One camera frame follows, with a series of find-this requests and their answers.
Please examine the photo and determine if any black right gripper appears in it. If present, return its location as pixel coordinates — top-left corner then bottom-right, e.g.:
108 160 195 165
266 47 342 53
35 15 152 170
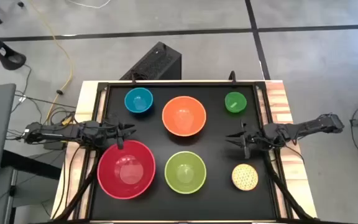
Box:
226 120 280 160

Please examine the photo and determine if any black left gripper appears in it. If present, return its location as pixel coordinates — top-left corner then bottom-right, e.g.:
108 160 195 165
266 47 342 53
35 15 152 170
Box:
79 119 137 150

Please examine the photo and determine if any blue plastic bowl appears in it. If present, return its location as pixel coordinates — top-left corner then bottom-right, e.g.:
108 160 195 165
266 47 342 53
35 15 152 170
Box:
124 87 154 114

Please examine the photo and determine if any small dark green bowl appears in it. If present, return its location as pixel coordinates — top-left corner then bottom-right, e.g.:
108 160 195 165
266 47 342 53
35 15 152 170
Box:
224 91 248 114

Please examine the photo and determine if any yellow patterned ball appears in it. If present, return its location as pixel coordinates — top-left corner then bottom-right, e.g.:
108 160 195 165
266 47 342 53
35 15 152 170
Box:
231 163 259 192

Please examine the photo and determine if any large red plastic bowl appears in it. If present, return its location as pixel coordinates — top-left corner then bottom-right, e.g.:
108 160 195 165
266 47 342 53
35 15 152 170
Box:
96 139 157 200

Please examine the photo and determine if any orange plastic bowl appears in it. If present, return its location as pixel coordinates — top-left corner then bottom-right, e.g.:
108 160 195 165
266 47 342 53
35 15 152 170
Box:
162 95 207 138

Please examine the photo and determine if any lime green plastic bowl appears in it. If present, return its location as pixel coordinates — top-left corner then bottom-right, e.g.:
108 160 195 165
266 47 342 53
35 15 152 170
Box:
164 151 208 195

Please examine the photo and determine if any black perforated box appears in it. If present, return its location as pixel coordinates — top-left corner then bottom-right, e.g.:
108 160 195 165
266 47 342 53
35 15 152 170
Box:
119 41 183 82

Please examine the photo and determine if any black curved chair armrest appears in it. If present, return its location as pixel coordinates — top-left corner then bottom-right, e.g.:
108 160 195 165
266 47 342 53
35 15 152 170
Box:
0 22 27 71

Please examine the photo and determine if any black cable bundle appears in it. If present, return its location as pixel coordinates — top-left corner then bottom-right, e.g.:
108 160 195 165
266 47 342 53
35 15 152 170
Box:
262 148 318 222
54 148 102 220

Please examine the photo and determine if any yellow cable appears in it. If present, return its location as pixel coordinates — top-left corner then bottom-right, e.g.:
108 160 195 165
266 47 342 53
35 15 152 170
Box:
29 0 75 125

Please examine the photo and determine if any white cable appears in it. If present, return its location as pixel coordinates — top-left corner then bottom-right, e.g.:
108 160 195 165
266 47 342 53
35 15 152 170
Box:
66 0 112 9

